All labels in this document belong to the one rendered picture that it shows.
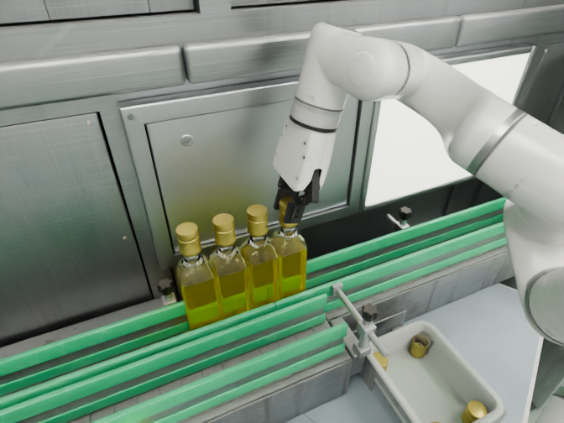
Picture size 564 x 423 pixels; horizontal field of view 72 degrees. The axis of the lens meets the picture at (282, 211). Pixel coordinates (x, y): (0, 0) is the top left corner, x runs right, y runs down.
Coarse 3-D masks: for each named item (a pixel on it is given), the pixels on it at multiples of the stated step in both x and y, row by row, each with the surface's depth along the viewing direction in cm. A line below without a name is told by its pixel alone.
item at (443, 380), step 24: (384, 336) 82; (408, 336) 85; (432, 336) 84; (408, 360) 85; (432, 360) 85; (456, 360) 79; (408, 384) 81; (432, 384) 81; (456, 384) 80; (480, 384) 74; (408, 408) 70; (432, 408) 77; (456, 408) 77
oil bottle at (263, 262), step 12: (252, 252) 67; (264, 252) 67; (276, 252) 68; (252, 264) 67; (264, 264) 68; (276, 264) 69; (252, 276) 68; (264, 276) 70; (276, 276) 71; (252, 288) 70; (264, 288) 71; (276, 288) 73; (252, 300) 72; (264, 300) 73; (276, 300) 75
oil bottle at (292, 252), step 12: (276, 240) 70; (288, 240) 69; (300, 240) 69; (288, 252) 69; (300, 252) 70; (288, 264) 71; (300, 264) 72; (288, 276) 72; (300, 276) 74; (288, 288) 74; (300, 288) 76
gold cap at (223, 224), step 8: (216, 216) 63; (224, 216) 63; (216, 224) 61; (224, 224) 61; (232, 224) 62; (216, 232) 62; (224, 232) 62; (232, 232) 62; (216, 240) 63; (224, 240) 62; (232, 240) 63
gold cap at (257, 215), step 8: (248, 208) 64; (256, 208) 64; (264, 208) 64; (248, 216) 63; (256, 216) 63; (264, 216) 63; (248, 224) 65; (256, 224) 64; (264, 224) 64; (248, 232) 66; (256, 232) 65; (264, 232) 65
